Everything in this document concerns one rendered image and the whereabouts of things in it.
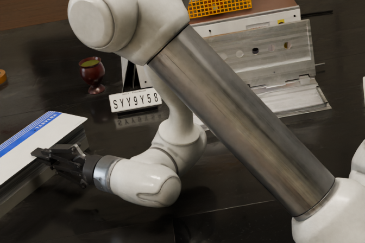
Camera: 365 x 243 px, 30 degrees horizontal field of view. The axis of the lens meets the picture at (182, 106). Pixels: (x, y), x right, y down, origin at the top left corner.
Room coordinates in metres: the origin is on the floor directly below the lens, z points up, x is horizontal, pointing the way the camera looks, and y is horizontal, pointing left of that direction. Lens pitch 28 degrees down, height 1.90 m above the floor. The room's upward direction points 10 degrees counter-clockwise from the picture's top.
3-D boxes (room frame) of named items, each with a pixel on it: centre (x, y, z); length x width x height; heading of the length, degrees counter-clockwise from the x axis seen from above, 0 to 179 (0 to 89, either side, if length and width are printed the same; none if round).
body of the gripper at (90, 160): (1.44, 0.26, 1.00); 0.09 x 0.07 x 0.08; 52
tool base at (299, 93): (1.77, -0.20, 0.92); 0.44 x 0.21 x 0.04; 89
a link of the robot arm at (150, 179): (1.34, 0.11, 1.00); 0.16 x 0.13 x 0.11; 52
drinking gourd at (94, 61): (2.09, 0.28, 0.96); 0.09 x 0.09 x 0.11
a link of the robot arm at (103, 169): (1.40, 0.20, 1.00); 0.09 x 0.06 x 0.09; 142
